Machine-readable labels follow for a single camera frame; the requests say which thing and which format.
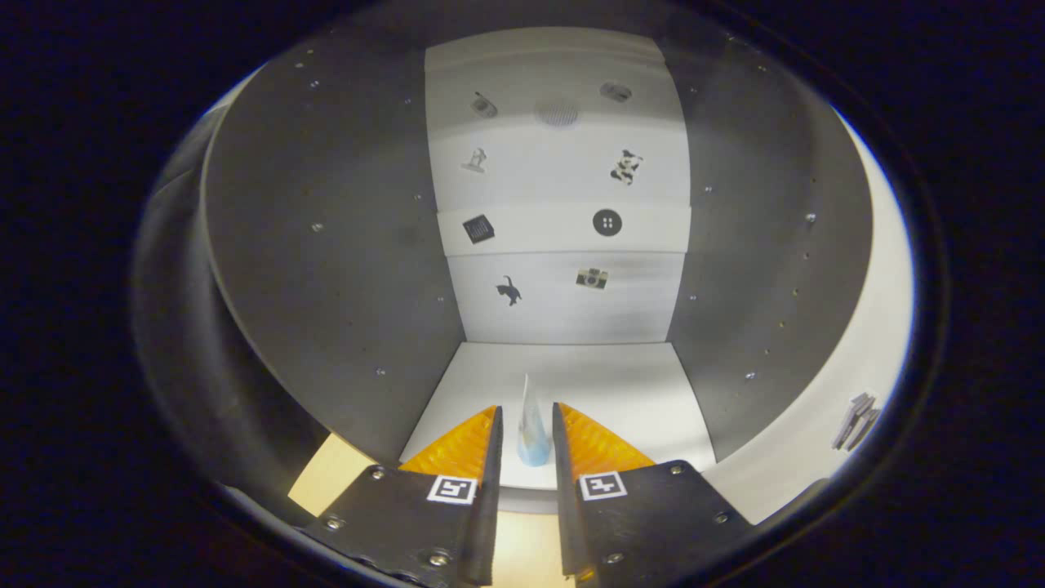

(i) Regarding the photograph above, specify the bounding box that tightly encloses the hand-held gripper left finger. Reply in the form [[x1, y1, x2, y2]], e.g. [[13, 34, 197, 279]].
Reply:
[[302, 406, 505, 587]]

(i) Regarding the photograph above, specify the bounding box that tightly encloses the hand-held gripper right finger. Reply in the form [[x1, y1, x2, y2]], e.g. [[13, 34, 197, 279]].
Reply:
[[553, 402, 754, 585]]

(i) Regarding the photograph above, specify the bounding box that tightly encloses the thin white blue packet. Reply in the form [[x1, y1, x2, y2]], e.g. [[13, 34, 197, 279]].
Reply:
[[516, 374, 556, 468]]

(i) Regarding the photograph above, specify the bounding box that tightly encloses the black door handle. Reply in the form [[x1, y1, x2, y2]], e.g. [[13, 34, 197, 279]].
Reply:
[[831, 392, 883, 452]]

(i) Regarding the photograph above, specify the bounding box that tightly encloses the grey cabinet body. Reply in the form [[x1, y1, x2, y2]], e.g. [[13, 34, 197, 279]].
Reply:
[[200, 24, 874, 511]]

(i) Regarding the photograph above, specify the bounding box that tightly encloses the black backdrop cloth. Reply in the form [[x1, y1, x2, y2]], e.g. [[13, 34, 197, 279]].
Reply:
[[131, 106, 327, 507]]

